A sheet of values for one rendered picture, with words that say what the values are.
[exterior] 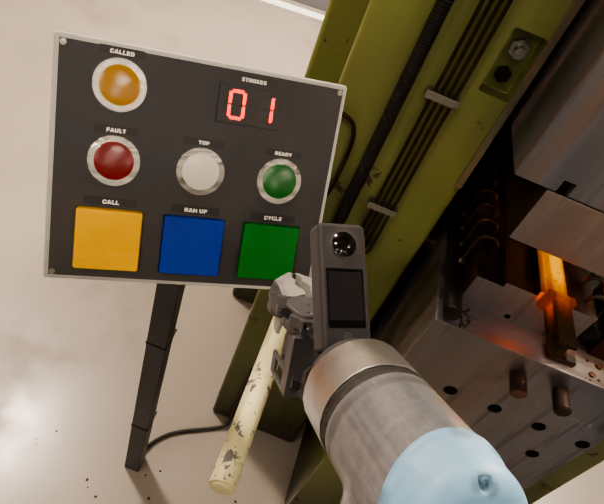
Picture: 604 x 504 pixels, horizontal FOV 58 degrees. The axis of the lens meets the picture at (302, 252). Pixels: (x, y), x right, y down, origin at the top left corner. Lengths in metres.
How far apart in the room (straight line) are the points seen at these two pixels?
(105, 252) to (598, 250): 0.67
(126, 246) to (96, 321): 1.17
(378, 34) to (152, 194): 0.41
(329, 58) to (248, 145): 0.72
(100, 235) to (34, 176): 1.63
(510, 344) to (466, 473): 0.64
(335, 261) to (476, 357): 0.52
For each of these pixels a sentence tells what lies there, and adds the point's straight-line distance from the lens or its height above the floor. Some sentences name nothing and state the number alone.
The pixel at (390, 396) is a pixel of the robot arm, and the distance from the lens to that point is 0.37.
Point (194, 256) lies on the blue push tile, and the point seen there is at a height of 1.00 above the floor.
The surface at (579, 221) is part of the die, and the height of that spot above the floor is 1.14.
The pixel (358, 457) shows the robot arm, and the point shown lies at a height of 1.21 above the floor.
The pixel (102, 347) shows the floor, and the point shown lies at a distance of 1.80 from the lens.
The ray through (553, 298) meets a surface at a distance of 0.92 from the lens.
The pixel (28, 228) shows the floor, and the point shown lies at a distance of 2.11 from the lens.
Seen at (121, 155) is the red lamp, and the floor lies 1.10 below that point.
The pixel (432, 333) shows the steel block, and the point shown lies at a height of 0.88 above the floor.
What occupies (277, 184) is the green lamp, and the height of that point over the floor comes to 1.09.
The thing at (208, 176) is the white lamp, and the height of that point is 1.09.
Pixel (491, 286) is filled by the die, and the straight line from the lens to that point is 0.92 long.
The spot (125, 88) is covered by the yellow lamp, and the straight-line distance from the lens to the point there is 0.66.
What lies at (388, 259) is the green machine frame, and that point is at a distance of 1.08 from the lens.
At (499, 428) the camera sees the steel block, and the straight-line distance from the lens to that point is 1.12.
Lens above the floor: 1.52
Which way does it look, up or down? 43 degrees down
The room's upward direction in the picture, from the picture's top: 24 degrees clockwise
